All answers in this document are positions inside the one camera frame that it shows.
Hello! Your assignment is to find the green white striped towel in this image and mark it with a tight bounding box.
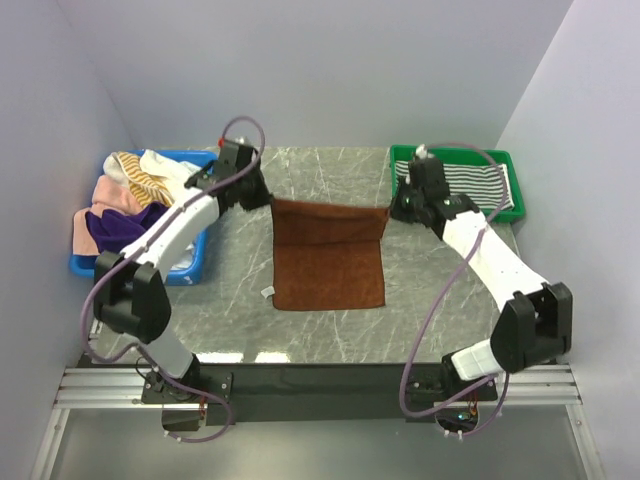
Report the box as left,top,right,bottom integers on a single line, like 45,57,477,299
393,161,515,212

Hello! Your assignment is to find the brown towel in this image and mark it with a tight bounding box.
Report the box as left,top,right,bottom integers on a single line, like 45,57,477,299
271,198,389,311

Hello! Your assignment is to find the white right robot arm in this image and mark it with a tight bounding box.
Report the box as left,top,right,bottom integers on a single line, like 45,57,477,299
391,154,573,399

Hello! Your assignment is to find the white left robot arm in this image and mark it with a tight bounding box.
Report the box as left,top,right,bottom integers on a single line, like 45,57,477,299
81,139,272,402

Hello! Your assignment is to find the green plastic tray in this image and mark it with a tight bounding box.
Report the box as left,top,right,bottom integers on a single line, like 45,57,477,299
390,145,526,223

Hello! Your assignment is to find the cream yellow striped towel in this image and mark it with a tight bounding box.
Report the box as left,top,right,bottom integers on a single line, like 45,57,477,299
103,151,174,207

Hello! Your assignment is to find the pink towel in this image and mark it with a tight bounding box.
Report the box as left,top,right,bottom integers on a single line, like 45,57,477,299
72,175,143,256

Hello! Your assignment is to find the purple towel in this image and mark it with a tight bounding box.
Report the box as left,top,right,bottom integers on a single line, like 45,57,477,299
85,202,168,253

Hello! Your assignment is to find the blue plastic bin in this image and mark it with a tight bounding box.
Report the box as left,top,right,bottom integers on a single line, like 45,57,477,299
69,150,217,286

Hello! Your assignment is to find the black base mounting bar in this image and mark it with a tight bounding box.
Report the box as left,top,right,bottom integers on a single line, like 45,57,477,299
141,363,473,422

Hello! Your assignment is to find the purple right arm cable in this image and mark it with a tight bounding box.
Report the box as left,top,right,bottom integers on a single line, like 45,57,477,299
398,142,511,436

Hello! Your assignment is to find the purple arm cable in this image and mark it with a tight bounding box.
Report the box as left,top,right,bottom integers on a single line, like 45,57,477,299
79,116,266,444
398,142,511,436

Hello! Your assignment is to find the aluminium frame rail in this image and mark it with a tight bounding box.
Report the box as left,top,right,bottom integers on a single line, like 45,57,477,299
29,289,606,480

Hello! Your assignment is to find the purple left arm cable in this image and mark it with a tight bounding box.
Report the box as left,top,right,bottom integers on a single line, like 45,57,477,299
79,116,266,444

